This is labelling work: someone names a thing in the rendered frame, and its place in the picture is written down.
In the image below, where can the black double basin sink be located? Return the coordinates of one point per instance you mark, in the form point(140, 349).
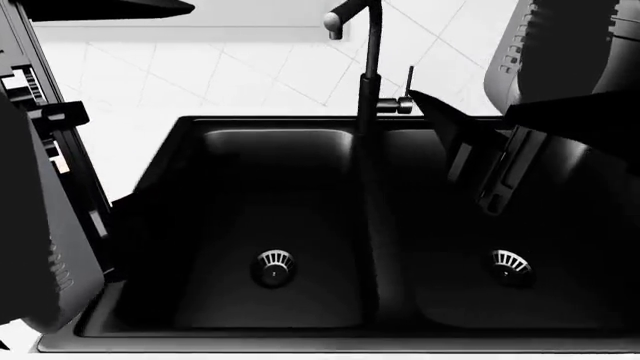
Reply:
point(280, 210)

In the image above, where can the dark metal gooseneck faucet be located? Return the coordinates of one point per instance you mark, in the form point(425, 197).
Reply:
point(372, 56)

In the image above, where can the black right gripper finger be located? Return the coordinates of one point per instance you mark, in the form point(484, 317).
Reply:
point(450, 127)
point(575, 110)

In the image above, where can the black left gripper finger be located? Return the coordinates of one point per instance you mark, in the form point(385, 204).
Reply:
point(100, 7)
point(127, 232)

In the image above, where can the round metal drain strainer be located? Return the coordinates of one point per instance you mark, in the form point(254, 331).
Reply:
point(273, 267)
point(511, 267)

